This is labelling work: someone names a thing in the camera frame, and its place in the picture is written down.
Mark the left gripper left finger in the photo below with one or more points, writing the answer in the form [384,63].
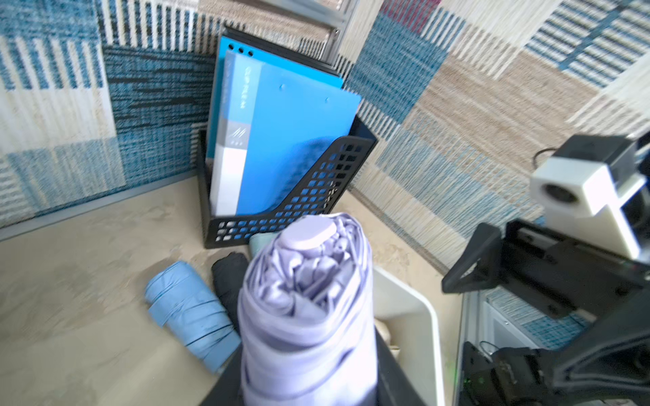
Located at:
[227,390]

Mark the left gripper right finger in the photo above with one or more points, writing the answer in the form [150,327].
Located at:
[393,386]

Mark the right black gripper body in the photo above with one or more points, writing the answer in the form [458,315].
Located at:
[557,275]

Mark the white plastic storage box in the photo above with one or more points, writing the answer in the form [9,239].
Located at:
[413,326]

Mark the lavender umbrella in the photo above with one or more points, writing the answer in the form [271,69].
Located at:
[306,317]

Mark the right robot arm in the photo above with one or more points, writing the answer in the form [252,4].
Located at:
[557,275]

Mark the blue folded umbrella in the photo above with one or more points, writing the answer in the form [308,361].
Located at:
[180,301]

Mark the black folded umbrella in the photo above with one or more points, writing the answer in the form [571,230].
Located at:
[228,277]

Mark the grey green folded umbrella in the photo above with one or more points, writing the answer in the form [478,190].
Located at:
[259,241]

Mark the black mesh file holder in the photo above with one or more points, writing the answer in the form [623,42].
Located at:
[316,193]

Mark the teal file folder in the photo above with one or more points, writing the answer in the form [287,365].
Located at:
[238,42]

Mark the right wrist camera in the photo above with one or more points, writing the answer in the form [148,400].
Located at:
[594,189]

